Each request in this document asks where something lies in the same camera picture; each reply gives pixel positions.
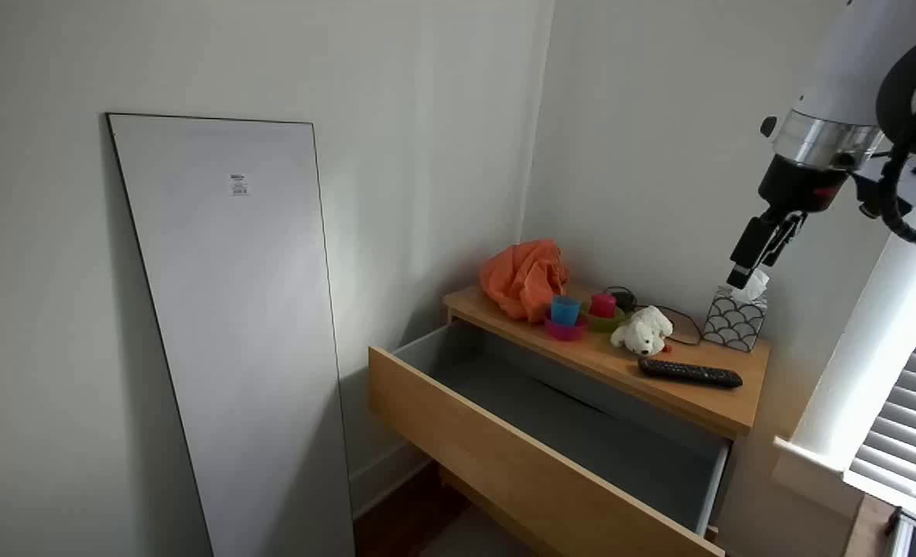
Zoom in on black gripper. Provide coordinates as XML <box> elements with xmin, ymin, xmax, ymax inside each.
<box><xmin>724</xmin><ymin>152</ymin><xmax>854</xmax><ymax>290</ymax></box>

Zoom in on thin black adapter cable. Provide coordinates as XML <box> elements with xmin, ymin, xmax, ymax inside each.
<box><xmin>664</xmin><ymin>302</ymin><xmax>709</xmax><ymax>351</ymax></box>

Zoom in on orange cloth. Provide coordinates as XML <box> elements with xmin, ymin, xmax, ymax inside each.
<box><xmin>477</xmin><ymin>239</ymin><xmax>572</xmax><ymax>327</ymax></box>

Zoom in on pink plastic cup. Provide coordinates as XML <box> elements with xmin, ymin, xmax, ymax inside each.
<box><xmin>589</xmin><ymin>290</ymin><xmax>623</xmax><ymax>322</ymax></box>

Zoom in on white window sill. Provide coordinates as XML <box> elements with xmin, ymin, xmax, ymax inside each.
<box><xmin>772</xmin><ymin>437</ymin><xmax>867</xmax><ymax>521</ymax></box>

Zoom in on white baseboard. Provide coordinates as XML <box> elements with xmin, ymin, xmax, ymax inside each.
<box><xmin>348</xmin><ymin>437</ymin><xmax>437</xmax><ymax>521</ymax></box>

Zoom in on wooden drawer with grey interior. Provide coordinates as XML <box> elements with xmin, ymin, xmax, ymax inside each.
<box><xmin>365</xmin><ymin>318</ymin><xmax>731</xmax><ymax>557</ymax></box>

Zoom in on green plastic bowl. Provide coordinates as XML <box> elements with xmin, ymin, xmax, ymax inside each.
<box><xmin>586</xmin><ymin>305</ymin><xmax>630</xmax><ymax>338</ymax></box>

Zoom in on patterned white black pouch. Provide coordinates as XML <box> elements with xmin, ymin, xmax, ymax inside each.
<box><xmin>701</xmin><ymin>265</ymin><xmax>772</xmax><ymax>355</ymax></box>

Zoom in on blue plastic cup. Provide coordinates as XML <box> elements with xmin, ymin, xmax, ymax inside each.
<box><xmin>548</xmin><ymin>294</ymin><xmax>586</xmax><ymax>327</ymax></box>

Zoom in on white window blinds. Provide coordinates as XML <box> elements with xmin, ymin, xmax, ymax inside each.
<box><xmin>841</xmin><ymin>281</ymin><xmax>916</xmax><ymax>523</ymax></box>

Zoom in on light wooden dresser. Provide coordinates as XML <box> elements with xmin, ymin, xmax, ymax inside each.
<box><xmin>441</xmin><ymin>276</ymin><xmax>774</xmax><ymax>557</ymax></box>

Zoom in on large white board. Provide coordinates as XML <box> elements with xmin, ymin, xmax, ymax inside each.
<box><xmin>103</xmin><ymin>109</ymin><xmax>359</xmax><ymax>557</ymax></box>

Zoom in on black remote control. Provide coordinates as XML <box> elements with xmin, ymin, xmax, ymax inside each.
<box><xmin>638</xmin><ymin>355</ymin><xmax>747</xmax><ymax>394</ymax></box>

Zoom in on black power adapter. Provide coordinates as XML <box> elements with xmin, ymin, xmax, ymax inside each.
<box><xmin>606</xmin><ymin>284</ymin><xmax>640</xmax><ymax>315</ymax></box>

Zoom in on magenta plastic plate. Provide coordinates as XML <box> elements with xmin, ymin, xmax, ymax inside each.
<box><xmin>542</xmin><ymin>315</ymin><xmax>589</xmax><ymax>343</ymax></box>

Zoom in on white plush bear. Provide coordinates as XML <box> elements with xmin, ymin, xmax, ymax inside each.
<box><xmin>606</xmin><ymin>302</ymin><xmax>679</xmax><ymax>360</ymax></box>

